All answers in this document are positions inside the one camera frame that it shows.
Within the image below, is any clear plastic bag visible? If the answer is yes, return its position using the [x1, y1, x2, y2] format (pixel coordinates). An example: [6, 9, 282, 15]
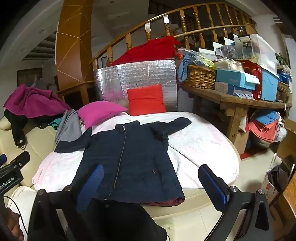
[215, 45, 237, 61]

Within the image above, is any light blue cardboard box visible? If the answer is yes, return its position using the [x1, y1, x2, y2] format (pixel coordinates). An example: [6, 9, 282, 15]
[215, 69, 261, 91]

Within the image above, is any stack of folded cloths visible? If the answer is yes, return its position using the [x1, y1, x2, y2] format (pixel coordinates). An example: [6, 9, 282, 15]
[247, 110, 282, 143]

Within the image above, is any teal garment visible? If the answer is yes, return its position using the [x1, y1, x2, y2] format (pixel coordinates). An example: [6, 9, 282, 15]
[47, 117, 63, 130]

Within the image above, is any magenta fleece garment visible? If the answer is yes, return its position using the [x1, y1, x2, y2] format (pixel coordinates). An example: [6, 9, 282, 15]
[4, 84, 71, 119]

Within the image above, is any silver foil insulation panel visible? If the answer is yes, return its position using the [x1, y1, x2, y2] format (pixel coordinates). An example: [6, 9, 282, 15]
[93, 59, 178, 114]

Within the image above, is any cream leather sofa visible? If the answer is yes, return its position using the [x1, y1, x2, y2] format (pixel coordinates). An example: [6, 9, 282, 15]
[0, 116, 241, 232]

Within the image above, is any wooden stair railing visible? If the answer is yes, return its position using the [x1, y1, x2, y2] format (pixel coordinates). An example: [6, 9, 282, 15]
[89, 2, 258, 70]

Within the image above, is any red cloth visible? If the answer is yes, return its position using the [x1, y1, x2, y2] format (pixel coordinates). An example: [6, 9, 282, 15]
[109, 35, 182, 67]

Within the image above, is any patterned paper bag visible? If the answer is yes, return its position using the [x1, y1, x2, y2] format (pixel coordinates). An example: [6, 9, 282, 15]
[264, 153, 296, 205]

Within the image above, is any navy blue zip jacket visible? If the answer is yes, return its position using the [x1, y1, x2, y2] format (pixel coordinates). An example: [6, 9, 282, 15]
[54, 117, 192, 207]

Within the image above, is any blue cloth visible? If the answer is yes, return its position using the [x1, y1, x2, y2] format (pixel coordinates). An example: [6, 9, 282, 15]
[178, 53, 208, 82]

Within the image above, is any brown cardboard box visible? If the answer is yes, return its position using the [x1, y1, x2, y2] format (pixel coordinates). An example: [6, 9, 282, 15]
[233, 130, 250, 155]

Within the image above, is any large wicker basket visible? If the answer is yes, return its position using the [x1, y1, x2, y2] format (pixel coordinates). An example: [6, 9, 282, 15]
[179, 64, 217, 90]

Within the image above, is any black garment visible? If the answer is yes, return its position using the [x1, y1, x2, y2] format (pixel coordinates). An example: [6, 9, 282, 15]
[3, 109, 50, 148]

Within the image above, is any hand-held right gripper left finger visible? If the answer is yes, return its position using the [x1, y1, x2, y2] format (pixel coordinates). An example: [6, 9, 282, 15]
[27, 164, 104, 241]

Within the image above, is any small wicker basket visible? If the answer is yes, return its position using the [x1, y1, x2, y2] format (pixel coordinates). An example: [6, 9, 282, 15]
[276, 81, 291, 102]

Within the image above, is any orange-brown wooden column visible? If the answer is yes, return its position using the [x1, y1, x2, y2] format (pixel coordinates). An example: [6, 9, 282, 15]
[56, 0, 93, 84]

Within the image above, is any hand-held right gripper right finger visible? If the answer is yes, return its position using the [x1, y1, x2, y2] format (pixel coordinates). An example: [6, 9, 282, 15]
[198, 164, 277, 241]

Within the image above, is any rustic wooden table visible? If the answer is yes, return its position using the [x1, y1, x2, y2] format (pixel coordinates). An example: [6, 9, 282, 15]
[179, 85, 292, 145]

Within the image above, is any red pillow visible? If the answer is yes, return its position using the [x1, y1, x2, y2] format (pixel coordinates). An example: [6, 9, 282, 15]
[127, 84, 167, 116]

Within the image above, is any blue plastic bin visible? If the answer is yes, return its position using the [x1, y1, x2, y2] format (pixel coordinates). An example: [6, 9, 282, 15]
[261, 68, 280, 102]

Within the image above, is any person's left hand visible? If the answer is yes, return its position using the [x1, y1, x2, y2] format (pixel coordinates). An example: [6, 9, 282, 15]
[7, 207, 25, 241]

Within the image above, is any magenta pillow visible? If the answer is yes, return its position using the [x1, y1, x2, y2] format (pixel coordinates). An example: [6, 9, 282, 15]
[77, 101, 129, 129]

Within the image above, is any pale pink fleece blanket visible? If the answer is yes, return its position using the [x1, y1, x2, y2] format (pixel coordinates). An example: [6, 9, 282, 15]
[32, 111, 240, 193]

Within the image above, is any grey garment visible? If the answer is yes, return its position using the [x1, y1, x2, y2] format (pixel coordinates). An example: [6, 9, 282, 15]
[55, 109, 82, 145]

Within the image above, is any clear plastic storage bin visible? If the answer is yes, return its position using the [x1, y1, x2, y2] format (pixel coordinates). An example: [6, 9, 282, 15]
[235, 34, 278, 70]

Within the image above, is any red cardboard box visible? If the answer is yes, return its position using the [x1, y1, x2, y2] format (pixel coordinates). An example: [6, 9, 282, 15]
[236, 60, 263, 100]

